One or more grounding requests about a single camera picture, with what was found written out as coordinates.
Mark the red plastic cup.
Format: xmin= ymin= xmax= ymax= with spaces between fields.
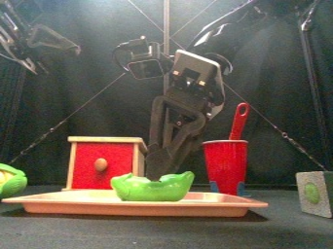
xmin=202 ymin=139 xmax=250 ymax=197

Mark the red wooden drawer box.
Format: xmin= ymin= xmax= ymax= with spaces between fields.
xmin=64 ymin=135 xmax=150 ymax=193

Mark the blue toy piece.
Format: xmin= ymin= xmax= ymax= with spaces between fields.
xmin=210 ymin=180 xmax=253 ymax=197

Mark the pink plastic tray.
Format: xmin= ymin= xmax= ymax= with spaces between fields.
xmin=2 ymin=189 xmax=269 ymax=219

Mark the gray block with green circle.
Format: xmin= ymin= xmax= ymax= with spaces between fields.
xmin=296 ymin=170 xmax=333 ymax=219

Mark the toy corn cob green husk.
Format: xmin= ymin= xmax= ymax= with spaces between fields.
xmin=0 ymin=162 xmax=28 ymax=199

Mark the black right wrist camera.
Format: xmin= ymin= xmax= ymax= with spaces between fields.
xmin=114 ymin=36 xmax=166 ymax=81

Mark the red utensil handle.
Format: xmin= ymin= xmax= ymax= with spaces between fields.
xmin=228 ymin=102 xmax=253 ymax=141

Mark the metal vertical frame pole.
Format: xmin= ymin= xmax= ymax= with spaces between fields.
xmin=162 ymin=0 xmax=171 ymax=95

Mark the black side frame post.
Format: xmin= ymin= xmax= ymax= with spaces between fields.
xmin=298 ymin=9 xmax=332 ymax=169

